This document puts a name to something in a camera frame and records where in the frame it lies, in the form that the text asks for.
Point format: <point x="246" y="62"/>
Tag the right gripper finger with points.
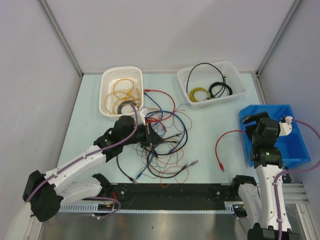
<point x="251" y="131"/>
<point x="254" y="118"/>

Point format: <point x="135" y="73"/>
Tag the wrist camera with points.
<point x="286" y="126"/>
<point x="142" y="114"/>

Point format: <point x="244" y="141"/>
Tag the right white perforated basket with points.
<point x="207" y="84"/>

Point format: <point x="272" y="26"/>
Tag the blue plastic divided bin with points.
<point x="292" y="146"/>

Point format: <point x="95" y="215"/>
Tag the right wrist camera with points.
<point x="286" y="126"/>

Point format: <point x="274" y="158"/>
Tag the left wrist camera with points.
<point x="142" y="114"/>

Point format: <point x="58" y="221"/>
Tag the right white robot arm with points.
<point x="263" y="198"/>

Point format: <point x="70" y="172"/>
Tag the white slotted cable duct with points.
<point x="93" y="207"/>

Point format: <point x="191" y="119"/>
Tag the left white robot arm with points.
<point x="48" y="192"/>

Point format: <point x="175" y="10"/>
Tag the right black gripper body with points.
<point x="254" y="139"/>

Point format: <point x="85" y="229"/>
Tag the left white perforated basket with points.
<point x="119" y="88"/>

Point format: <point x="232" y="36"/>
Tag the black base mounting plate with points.
<point x="175" y="197"/>

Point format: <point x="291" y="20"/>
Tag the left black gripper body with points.
<point x="143" y="135"/>

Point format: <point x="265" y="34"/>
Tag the white perforated basket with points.
<point x="207" y="84"/>
<point x="119" y="88"/>

